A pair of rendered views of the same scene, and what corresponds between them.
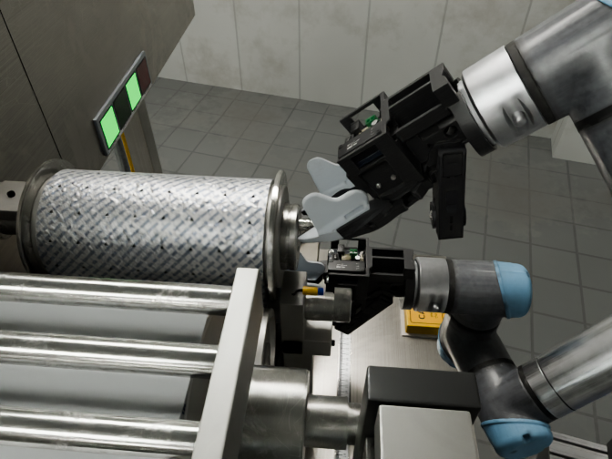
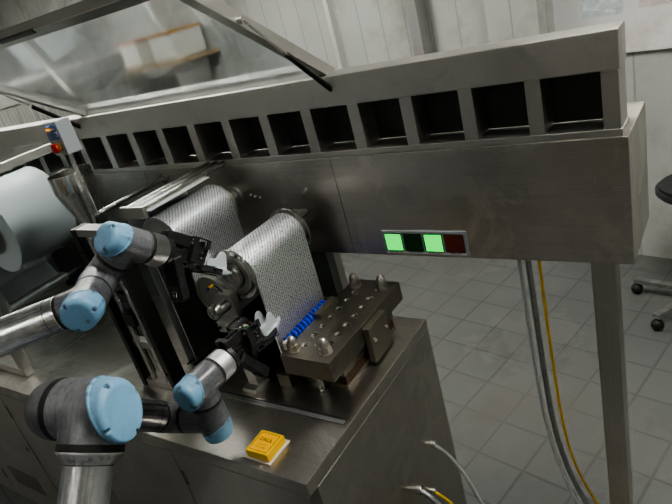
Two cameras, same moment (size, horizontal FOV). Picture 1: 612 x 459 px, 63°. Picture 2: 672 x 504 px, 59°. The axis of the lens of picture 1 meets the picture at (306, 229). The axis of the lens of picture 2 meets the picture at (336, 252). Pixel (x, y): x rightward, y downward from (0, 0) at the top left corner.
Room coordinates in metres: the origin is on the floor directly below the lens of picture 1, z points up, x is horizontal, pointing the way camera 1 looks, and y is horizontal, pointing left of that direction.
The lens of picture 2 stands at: (1.42, -1.00, 1.87)
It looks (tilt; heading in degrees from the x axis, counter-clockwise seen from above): 24 degrees down; 124
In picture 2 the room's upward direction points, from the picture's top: 16 degrees counter-clockwise
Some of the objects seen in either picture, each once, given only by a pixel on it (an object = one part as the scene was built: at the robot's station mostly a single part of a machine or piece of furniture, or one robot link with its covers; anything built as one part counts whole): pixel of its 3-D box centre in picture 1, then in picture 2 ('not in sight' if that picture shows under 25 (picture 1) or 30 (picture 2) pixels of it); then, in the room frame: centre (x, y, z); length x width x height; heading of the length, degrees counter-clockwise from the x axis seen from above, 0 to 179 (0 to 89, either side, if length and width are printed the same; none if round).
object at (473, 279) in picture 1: (483, 290); (199, 386); (0.44, -0.24, 1.11); 0.11 x 0.08 x 0.09; 85
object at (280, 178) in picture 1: (279, 236); (234, 274); (0.40, 0.03, 1.25); 0.15 x 0.01 x 0.15; 175
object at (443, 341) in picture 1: (471, 340); (207, 417); (0.42, -0.25, 1.01); 0.11 x 0.08 x 0.11; 11
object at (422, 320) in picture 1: (424, 314); (265, 445); (0.54, -0.21, 0.91); 0.07 x 0.07 x 0.02; 85
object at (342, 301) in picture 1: (341, 304); (215, 312); (0.36, -0.04, 1.18); 0.04 x 0.02 x 0.04; 175
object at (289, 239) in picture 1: (290, 236); (231, 276); (0.40, 0.02, 1.25); 0.07 x 0.02 x 0.07; 175
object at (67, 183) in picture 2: not in sight; (72, 180); (-0.31, 0.20, 1.50); 0.14 x 0.14 x 0.06
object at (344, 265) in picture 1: (367, 278); (240, 343); (0.45, -0.09, 1.12); 0.12 x 0.08 x 0.09; 85
